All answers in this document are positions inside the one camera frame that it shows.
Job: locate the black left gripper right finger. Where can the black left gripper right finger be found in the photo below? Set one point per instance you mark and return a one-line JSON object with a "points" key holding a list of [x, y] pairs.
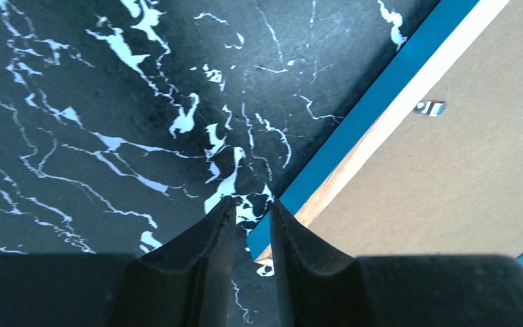
{"points": [[319, 285]]}

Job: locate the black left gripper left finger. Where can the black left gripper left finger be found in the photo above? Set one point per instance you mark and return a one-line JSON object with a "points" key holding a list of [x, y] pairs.
{"points": [[184, 282]]}

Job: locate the metal turn clip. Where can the metal turn clip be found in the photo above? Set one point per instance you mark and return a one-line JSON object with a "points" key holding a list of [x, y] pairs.
{"points": [[430, 108]]}

